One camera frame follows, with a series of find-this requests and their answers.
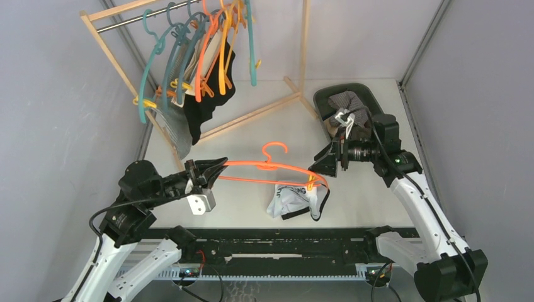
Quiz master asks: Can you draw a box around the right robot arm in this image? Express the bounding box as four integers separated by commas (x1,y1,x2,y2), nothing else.
310,109,488,301

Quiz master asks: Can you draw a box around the orange clip hanger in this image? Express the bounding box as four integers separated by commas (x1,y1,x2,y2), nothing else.
219,141,330,190

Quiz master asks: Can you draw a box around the orange hanger on rack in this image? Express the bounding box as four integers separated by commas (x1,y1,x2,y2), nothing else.
195,1,229,103

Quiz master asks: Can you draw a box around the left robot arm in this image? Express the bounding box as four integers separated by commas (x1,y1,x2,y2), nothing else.
63,157,228,301

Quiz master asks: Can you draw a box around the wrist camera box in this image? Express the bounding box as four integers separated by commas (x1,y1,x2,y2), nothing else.
333,108,355,128
186,189,216,215

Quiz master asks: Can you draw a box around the teal hanger front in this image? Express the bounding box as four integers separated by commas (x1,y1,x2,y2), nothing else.
133,9,166,124

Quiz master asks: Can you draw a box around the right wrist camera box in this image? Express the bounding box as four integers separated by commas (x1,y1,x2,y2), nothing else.
333,108,355,128

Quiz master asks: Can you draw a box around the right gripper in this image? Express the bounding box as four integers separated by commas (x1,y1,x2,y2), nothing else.
308,127,380,177

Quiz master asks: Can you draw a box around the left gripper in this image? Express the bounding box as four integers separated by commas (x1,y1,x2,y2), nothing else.
144,157,230,208

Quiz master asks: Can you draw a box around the teal hanger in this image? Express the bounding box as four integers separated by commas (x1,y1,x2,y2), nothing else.
133,9,166,124
244,0,261,86
161,1,208,113

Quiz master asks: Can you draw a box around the black hanging underwear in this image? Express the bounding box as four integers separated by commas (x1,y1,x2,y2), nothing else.
183,51,236,145

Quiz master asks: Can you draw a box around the dark green laundry basket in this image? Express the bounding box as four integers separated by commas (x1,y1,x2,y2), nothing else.
314,83,383,139

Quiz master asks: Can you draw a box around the striped grey garment in basket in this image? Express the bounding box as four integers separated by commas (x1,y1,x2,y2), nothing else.
327,91,368,128

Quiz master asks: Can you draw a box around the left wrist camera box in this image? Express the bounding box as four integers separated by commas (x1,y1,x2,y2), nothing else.
186,189,216,215

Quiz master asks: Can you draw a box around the yellow hanger on rack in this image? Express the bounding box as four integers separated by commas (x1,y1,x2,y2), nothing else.
217,1,247,95

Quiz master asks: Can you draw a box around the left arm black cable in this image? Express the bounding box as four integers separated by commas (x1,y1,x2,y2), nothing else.
72,196,168,302

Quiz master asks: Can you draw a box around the teal hanger back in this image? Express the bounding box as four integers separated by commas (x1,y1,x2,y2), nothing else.
244,0,261,86

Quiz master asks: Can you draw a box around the grey striped hanging underwear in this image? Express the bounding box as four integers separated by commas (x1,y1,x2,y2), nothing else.
155,41,192,159

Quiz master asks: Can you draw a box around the white underwear black trim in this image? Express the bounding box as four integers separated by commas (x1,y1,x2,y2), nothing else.
266,184,330,221

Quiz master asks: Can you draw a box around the wooden clothes rack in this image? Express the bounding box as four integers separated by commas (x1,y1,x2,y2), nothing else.
79,0,319,172

